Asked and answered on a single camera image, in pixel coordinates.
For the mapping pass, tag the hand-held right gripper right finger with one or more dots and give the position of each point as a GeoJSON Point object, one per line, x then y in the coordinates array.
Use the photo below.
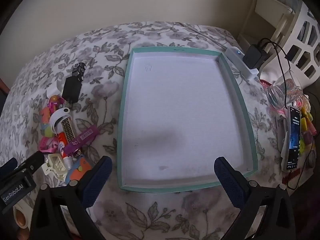
{"type": "Point", "coordinates": [228, 180]}

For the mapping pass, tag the smartphone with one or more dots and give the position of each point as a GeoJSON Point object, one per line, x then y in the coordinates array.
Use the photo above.
{"type": "Point", "coordinates": [293, 137]}

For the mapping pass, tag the beige tape roll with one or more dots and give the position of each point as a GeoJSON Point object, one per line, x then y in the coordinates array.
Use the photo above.
{"type": "Point", "coordinates": [21, 217]}

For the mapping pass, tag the black power brick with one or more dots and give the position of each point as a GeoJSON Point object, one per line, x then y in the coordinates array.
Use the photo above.
{"type": "Point", "coordinates": [255, 56]}

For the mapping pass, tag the black plug adapter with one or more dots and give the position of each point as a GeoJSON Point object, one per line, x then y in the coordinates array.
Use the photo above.
{"type": "Point", "coordinates": [72, 90]}

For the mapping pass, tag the black gold patterned tube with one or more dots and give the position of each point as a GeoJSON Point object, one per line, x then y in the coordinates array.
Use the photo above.
{"type": "Point", "coordinates": [67, 130]}

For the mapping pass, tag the cream hair clip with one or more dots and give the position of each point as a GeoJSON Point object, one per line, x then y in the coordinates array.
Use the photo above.
{"type": "Point", "coordinates": [56, 166]}

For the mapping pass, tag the cream wooden stool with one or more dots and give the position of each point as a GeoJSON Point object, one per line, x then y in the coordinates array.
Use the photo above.
{"type": "Point", "coordinates": [272, 17]}

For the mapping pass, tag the orange squeeze bottle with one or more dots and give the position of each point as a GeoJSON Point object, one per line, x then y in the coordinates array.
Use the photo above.
{"type": "Point", "coordinates": [62, 145]}

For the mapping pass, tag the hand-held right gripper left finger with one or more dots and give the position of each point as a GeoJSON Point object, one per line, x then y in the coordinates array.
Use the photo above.
{"type": "Point", "coordinates": [100, 177]}

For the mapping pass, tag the coral plastic figure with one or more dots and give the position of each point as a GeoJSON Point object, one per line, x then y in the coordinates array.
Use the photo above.
{"type": "Point", "coordinates": [45, 115]}

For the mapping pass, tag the teal rimmed white tray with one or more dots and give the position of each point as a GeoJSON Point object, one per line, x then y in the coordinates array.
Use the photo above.
{"type": "Point", "coordinates": [180, 105]}

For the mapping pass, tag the clear glass jar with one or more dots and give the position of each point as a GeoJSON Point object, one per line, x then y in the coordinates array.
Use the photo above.
{"type": "Point", "coordinates": [277, 92]}

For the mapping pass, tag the white power strip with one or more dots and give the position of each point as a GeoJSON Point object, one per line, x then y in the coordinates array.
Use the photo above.
{"type": "Point", "coordinates": [241, 60]}

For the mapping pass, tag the coral and blue plastic case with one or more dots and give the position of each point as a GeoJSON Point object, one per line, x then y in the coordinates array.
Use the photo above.
{"type": "Point", "coordinates": [78, 170]}

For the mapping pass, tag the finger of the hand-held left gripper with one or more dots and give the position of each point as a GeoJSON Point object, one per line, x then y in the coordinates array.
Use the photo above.
{"type": "Point", "coordinates": [37, 158]}
{"type": "Point", "coordinates": [8, 164]}

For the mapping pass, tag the yellow green ball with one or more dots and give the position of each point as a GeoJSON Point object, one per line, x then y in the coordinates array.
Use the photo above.
{"type": "Point", "coordinates": [47, 131]}

